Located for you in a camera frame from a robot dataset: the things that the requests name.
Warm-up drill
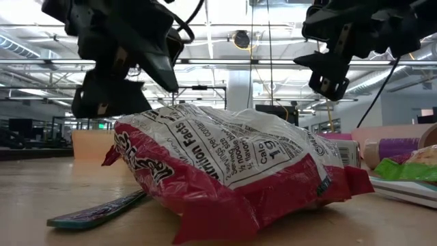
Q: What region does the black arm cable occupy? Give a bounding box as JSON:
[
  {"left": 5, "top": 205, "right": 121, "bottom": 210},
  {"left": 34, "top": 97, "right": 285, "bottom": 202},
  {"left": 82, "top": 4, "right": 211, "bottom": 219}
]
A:
[
  {"left": 356, "top": 56, "right": 401, "bottom": 129},
  {"left": 167, "top": 0, "right": 206, "bottom": 44}
]

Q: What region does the ceiling cable reel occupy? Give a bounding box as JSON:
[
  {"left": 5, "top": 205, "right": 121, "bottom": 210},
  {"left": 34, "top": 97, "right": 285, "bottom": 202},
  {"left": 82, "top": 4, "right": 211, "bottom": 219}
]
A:
[{"left": 234, "top": 29, "right": 251, "bottom": 49}]

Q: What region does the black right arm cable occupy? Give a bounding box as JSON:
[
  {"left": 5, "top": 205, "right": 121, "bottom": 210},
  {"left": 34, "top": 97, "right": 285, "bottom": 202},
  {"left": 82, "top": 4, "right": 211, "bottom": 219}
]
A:
[{"left": 356, "top": 56, "right": 401, "bottom": 129}]

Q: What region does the yellow cable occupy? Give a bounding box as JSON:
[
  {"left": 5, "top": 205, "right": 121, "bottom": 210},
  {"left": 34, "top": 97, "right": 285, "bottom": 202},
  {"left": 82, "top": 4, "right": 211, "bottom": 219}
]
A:
[{"left": 324, "top": 99, "right": 335, "bottom": 134}]

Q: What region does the iridescent spoon teal handle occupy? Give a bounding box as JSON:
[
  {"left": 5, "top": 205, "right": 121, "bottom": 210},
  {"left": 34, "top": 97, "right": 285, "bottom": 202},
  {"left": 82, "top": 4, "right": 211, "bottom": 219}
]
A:
[{"left": 46, "top": 189, "right": 148, "bottom": 230}]

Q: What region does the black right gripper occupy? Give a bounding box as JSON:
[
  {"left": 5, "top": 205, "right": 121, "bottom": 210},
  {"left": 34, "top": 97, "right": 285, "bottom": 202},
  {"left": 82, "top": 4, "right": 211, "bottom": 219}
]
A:
[{"left": 294, "top": 0, "right": 437, "bottom": 102}]

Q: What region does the orange plastic bin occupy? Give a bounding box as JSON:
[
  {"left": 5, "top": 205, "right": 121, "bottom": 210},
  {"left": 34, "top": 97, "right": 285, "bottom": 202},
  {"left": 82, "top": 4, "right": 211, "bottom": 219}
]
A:
[{"left": 71, "top": 129, "right": 117, "bottom": 161}]

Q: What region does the red and white ramen packet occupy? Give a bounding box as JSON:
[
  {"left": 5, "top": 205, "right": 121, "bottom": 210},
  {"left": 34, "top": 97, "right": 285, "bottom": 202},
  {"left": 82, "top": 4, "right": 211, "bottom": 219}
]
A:
[{"left": 101, "top": 103, "right": 376, "bottom": 245}]

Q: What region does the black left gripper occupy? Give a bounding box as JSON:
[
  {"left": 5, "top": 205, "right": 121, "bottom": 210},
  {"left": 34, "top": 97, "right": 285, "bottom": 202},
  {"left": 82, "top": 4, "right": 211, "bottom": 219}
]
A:
[{"left": 40, "top": 0, "right": 185, "bottom": 120}]

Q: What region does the small black monitor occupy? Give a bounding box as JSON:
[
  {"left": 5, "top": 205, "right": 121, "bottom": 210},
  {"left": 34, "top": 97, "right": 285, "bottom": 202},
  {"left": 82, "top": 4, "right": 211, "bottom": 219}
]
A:
[{"left": 8, "top": 118, "right": 34, "bottom": 138}]

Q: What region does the red plastic bin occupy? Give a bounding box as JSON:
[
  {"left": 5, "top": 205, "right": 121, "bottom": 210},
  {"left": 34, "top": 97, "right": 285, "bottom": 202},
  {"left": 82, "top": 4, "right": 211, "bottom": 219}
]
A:
[{"left": 317, "top": 132, "right": 353, "bottom": 141}]

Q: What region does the white label spice jar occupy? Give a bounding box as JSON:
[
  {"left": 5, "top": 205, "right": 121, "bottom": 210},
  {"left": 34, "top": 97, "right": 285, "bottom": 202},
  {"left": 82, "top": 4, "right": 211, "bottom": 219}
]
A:
[{"left": 327, "top": 139, "right": 362, "bottom": 169}]

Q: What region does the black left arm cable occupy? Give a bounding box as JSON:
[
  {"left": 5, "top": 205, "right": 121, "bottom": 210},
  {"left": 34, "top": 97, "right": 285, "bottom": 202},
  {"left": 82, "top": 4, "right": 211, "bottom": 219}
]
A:
[{"left": 167, "top": 0, "right": 206, "bottom": 44}]

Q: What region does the yellow and green ramen packet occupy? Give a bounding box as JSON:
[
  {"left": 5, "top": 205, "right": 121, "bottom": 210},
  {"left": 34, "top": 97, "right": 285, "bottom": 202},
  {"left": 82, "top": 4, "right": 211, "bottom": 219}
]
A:
[{"left": 373, "top": 145, "right": 437, "bottom": 182}]

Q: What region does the purple label spice jar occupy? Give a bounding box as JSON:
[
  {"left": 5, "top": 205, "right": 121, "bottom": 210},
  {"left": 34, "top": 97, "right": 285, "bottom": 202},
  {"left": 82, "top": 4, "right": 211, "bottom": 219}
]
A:
[{"left": 363, "top": 137, "right": 423, "bottom": 171}]

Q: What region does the black table frame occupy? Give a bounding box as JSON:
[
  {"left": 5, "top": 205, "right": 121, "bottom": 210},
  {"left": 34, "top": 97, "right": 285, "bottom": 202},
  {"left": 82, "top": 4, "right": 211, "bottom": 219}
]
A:
[{"left": 0, "top": 147, "right": 74, "bottom": 161}]

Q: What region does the black background gantry frame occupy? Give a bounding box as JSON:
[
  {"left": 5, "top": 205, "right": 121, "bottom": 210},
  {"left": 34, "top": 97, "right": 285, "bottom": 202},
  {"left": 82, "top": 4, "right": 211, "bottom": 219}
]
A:
[{"left": 171, "top": 85, "right": 228, "bottom": 110}]

